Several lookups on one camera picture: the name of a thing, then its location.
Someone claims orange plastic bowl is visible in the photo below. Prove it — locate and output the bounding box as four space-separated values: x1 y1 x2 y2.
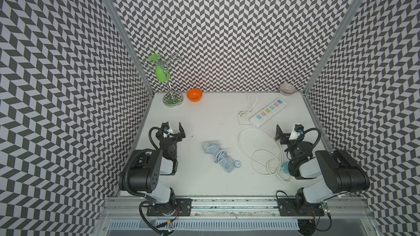
187 88 203 102

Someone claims cream cord of teal strip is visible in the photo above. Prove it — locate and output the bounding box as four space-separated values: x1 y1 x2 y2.
237 127 292 183

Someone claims patterned ceramic bowl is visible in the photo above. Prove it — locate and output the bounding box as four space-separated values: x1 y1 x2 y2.
279 83 296 96

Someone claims aluminium corner post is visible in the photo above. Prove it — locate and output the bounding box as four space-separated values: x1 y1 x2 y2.
102 0 154 97
302 0 364 97

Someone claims white strip with coloured labels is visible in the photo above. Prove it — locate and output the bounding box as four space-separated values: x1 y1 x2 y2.
249 98 288 128

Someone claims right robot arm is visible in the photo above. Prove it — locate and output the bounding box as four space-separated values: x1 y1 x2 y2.
275 124 370 217

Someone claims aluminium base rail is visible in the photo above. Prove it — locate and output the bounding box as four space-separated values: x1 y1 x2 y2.
98 196 375 233

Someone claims teal power strip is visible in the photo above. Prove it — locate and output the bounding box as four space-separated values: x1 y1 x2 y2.
282 162 289 174

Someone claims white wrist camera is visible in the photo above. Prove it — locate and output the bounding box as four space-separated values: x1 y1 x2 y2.
162 123 174 137
289 130 304 141

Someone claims pale blue power strip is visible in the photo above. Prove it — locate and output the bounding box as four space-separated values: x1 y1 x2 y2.
210 147 242 173

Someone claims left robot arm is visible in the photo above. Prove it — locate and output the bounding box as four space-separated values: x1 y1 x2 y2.
118 122 186 216

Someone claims chrome wire stand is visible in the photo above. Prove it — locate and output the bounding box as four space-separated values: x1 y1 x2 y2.
142 54 184 108

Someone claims green plastic banana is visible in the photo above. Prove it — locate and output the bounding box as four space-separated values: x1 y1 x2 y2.
148 54 170 83

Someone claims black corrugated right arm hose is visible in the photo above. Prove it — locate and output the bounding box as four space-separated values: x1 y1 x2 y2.
283 127 322 153

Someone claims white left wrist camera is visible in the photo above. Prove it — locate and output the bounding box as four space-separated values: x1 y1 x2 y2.
162 123 174 137

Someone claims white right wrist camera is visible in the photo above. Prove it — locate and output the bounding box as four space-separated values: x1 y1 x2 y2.
289 130 304 141

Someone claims left aluminium corner post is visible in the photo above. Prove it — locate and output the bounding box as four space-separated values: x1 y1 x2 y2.
102 0 154 97

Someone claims right aluminium corner post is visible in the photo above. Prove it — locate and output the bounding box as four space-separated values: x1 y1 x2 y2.
302 0 364 97

